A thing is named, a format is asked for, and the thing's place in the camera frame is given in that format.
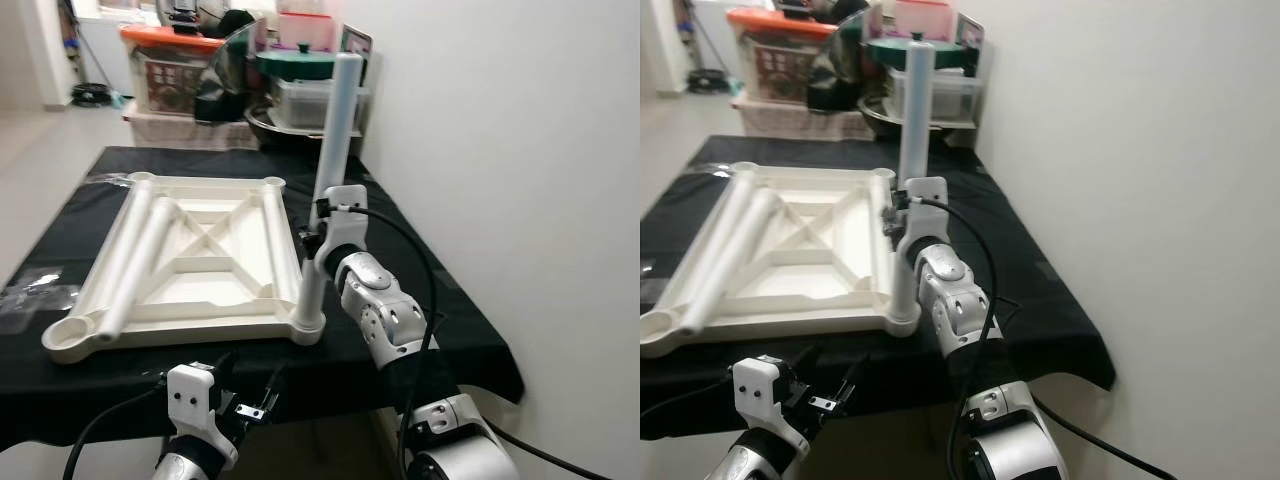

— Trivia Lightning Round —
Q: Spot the white plastic children table top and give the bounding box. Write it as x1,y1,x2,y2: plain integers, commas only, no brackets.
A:
640,163,921,359
42,173,326,364

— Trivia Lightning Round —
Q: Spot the dark metal basin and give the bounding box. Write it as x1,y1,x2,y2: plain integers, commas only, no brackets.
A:
245,100,346,151
855,95,976,141

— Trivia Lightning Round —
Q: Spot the clear plastic container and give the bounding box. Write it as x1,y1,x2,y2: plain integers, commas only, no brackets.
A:
885,70,981,126
270,78,371,131

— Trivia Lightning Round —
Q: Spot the beige cloth covered table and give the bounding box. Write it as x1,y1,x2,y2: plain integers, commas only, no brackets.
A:
735,90,871,141
125,100,261,151

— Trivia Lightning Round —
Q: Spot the black tablecloth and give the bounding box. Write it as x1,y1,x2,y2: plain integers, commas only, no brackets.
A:
0,147,526,451
640,135,1116,441

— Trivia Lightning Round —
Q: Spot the green pot lid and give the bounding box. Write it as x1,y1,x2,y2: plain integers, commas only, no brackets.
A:
865,32,966,73
255,42,346,83

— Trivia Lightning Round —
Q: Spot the orange lid storage box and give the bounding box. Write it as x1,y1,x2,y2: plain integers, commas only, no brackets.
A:
727,8,836,103
120,25,226,114

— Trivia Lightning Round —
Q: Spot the pink box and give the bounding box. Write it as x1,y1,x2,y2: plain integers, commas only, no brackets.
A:
895,0,951,41
275,10,346,51

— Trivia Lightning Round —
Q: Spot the white chest appliance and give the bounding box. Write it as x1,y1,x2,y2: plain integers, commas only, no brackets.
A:
75,15,136,91

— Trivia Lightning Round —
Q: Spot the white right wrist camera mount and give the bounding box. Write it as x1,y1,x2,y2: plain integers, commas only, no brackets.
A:
890,177,949,256
312,185,369,271

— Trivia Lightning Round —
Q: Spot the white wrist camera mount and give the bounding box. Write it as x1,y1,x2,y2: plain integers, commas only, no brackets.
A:
165,363,241,466
312,185,369,271
732,357,806,451
890,177,949,256

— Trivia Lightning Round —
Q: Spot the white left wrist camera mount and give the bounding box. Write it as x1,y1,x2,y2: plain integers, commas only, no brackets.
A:
165,363,241,466
732,357,806,451

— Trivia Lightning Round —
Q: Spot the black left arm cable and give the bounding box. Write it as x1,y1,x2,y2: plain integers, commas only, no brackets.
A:
62,375,171,480
640,380,736,421

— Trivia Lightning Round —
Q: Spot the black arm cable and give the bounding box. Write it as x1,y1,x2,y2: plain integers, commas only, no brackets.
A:
340,205,616,480
62,375,171,480
915,195,1181,480
640,380,736,421

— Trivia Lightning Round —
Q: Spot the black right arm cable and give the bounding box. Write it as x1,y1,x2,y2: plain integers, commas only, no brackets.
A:
915,195,1181,480
340,205,616,480

